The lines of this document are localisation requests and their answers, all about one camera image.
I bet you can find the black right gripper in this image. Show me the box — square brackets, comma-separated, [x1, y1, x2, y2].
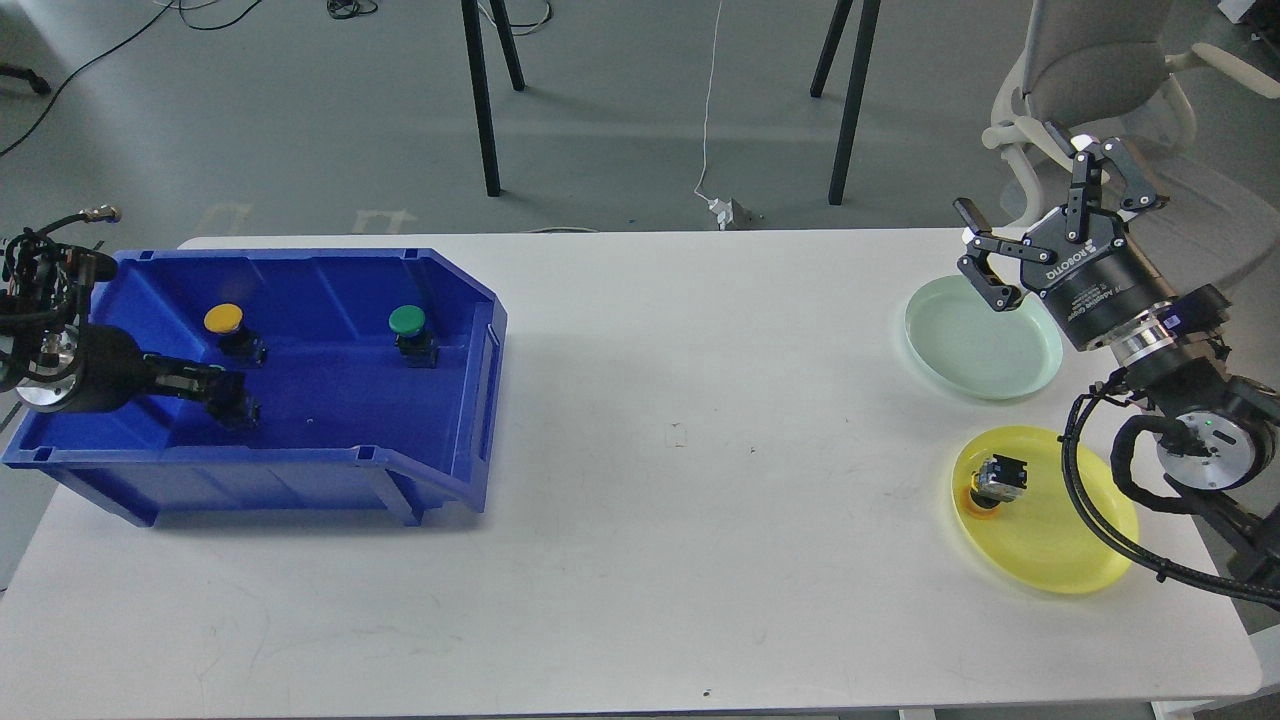
[952, 120, 1178, 351]

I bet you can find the black stand leg left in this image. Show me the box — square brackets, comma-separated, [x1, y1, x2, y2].
[460, 1, 526, 197]

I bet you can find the green push button front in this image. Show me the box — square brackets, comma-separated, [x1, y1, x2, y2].
[204, 386, 260, 430]

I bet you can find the yellow push button front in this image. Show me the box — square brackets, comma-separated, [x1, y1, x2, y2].
[966, 454, 1028, 514]

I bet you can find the black stand leg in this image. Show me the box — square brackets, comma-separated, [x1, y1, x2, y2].
[809, 1, 882, 206]
[460, 1, 526, 197]

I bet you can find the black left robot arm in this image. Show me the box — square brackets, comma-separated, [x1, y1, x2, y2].
[1, 205, 260, 429]

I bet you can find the yellow push button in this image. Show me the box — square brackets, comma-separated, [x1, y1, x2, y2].
[966, 454, 1028, 514]
[204, 304, 268, 366]

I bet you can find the grey office chair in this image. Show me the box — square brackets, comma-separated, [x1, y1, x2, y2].
[980, 1, 1277, 291]

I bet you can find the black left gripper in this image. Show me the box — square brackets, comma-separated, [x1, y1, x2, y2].
[15, 324, 244, 413]

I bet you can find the light green plate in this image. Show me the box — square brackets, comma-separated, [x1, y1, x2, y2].
[902, 275, 1064, 401]

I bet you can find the blue plastic bin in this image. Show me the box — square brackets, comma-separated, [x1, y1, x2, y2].
[3, 249, 507, 527]

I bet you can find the green push button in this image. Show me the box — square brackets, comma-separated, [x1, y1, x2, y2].
[204, 386, 260, 430]
[387, 304, 439, 368]

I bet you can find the black floor cable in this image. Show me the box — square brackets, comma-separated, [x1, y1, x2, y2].
[0, 0, 265, 161]

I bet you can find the green push button rear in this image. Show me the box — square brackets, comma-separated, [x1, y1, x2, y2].
[387, 304, 439, 368]

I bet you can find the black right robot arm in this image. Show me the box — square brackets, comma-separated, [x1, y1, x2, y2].
[955, 120, 1277, 607]

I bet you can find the yellow plate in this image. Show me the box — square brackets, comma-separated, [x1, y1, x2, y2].
[950, 425, 1132, 594]

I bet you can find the yellow push button rear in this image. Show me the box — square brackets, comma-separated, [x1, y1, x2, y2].
[204, 304, 268, 366]

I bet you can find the black stand leg right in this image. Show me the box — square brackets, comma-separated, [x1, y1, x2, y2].
[809, 1, 882, 206]

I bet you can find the white cable with plug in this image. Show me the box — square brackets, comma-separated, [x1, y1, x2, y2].
[694, 0, 762, 229]

